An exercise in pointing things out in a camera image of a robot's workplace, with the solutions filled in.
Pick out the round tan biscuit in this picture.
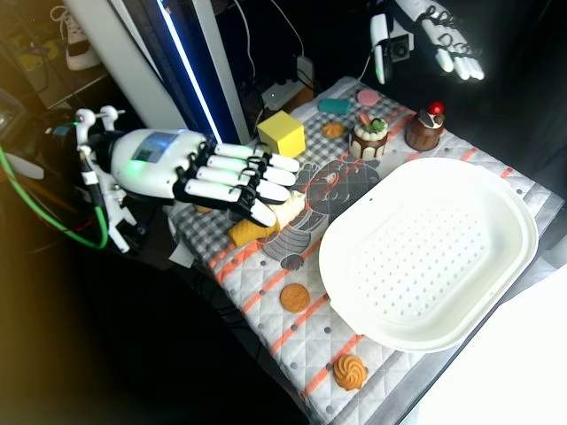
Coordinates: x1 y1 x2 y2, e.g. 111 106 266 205
279 282 312 314

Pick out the white perforated plastic tray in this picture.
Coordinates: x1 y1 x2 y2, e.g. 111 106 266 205
317 157 540 354

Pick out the green cable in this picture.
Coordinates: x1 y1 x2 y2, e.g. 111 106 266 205
0 145 111 250

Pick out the yellow block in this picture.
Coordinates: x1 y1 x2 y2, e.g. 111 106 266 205
256 110 307 159

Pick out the white shoe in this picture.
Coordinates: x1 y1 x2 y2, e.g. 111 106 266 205
49 4 102 72

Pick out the white power strip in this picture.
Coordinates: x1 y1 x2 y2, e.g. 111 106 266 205
260 79 314 112

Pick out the white cake with chocolate drip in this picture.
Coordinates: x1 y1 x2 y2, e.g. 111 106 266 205
348 112 390 160

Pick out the teal block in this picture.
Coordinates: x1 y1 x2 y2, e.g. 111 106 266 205
317 97 352 116

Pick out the white paper tag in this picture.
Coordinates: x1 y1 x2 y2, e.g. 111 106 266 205
167 242 195 270

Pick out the white and black camera mount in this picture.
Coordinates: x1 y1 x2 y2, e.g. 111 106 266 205
369 12 416 86

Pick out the white column with blue light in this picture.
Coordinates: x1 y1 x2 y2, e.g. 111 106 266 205
61 0 249 145

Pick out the orange swirl cookie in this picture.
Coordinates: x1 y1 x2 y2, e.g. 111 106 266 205
332 353 369 392

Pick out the white power adapter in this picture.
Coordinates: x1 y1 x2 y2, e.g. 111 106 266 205
295 54 316 84

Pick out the grey quilt with printed bear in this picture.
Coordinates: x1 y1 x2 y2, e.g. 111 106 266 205
167 75 555 425

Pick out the chocolate cherry cupcake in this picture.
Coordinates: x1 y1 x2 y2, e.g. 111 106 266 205
404 100 447 152

